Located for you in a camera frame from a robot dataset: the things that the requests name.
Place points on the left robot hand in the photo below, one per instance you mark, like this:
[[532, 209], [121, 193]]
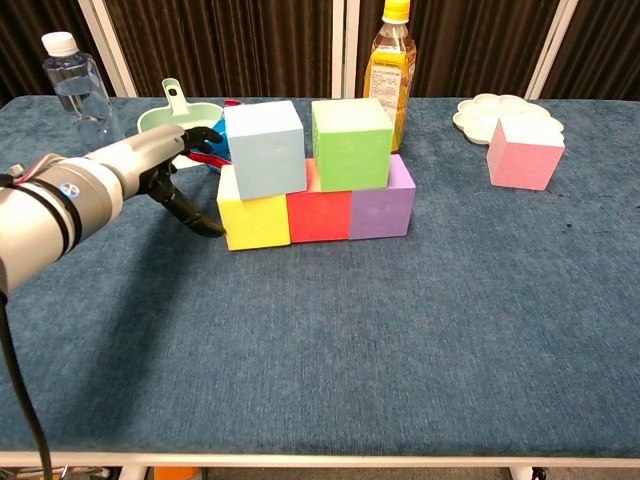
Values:
[[145, 150]]

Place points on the light blue foam cube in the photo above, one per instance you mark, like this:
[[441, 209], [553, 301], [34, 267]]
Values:
[[267, 150]]

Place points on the yellow foam cube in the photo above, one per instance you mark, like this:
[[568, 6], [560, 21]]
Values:
[[255, 220]]

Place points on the red foam cube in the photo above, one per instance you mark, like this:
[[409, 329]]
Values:
[[320, 215]]

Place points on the green foam cube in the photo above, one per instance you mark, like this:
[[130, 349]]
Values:
[[352, 150]]

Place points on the purple foam cube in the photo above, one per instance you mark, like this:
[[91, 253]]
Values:
[[382, 210]]

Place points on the pink foam cube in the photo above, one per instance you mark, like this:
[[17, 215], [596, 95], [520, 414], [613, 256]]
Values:
[[525, 160]]

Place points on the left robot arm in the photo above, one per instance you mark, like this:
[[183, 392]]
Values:
[[50, 215]]

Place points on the mint green dustpan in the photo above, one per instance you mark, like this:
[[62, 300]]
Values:
[[195, 117]]

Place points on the blue snack bag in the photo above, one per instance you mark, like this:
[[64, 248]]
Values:
[[215, 160]]

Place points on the clear plastic water bottle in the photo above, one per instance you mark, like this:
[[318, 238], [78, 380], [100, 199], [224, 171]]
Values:
[[80, 90]]

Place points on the yellow-capped tea bottle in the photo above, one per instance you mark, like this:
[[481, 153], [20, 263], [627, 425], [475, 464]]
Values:
[[392, 65]]

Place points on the blue table mat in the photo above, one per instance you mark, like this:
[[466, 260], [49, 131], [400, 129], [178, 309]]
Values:
[[320, 350]]

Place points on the white flower paint palette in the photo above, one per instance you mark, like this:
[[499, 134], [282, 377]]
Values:
[[480, 117]]

